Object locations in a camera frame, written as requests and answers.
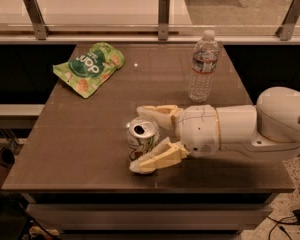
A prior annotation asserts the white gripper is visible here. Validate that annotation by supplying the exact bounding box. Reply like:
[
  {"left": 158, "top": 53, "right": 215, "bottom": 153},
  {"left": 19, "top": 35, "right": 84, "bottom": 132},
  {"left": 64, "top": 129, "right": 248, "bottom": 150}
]
[{"left": 129, "top": 105, "right": 219, "bottom": 174}]

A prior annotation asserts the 7up soda can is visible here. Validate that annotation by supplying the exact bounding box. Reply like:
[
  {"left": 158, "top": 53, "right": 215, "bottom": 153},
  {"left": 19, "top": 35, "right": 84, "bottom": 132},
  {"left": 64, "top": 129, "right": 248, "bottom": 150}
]
[{"left": 127, "top": 116, "right": 160, "bottom": 161}]

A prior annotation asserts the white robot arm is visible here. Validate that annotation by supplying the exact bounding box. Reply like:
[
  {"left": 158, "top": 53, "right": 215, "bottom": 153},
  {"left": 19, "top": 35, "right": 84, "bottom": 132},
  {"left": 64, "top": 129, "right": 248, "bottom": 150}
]
[{"left": 130, "top": 87, "right": 300, "bottom": 174}]

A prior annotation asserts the clear plastic water bottle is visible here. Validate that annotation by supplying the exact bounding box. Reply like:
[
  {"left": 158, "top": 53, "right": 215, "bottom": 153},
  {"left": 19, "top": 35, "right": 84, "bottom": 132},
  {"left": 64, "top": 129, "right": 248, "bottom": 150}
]
[{"left": 188, "top": 30, "right": 219, "bottom": 102}]

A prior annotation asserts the green snack bag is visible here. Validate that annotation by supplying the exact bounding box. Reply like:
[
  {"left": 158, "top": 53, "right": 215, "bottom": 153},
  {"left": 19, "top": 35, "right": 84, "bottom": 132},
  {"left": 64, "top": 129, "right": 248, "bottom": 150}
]
[{"left": 53, "top": 42, "right": 125, "bottom": 99}]

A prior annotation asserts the middle metal railing bracket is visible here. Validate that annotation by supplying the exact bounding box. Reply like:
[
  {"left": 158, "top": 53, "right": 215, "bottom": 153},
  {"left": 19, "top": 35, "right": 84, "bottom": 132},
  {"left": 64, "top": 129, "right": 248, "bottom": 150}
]
[{"left": 158, "top": 0, "right": 170, "bottom": 40}]

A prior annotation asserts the metal railing bracket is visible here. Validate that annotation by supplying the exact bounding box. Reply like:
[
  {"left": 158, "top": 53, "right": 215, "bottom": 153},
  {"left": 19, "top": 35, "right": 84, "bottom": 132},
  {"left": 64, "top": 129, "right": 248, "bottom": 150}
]
[
  {"left": 158, "top": 0, "right": 170, "bottom": 40},
  {"left": 23, "top": 0, "right": 49, "bottom": 40},
  {"left": 275, "top": 0, "right": 300, "bottom": 41}
]

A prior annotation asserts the right metal railing bracket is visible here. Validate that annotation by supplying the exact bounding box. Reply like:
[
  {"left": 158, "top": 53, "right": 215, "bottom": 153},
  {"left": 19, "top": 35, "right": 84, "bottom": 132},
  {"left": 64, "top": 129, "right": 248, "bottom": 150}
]
[{"left": 275, "top": 0, "right": 300, "bottom": 41}]

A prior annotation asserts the left metal railing bracket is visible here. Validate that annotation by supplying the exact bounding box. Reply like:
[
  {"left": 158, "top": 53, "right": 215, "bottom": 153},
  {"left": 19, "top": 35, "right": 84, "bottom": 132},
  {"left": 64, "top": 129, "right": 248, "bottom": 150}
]
[{"left": 23, "top": 0, "right": 49, "bottom": 40}]

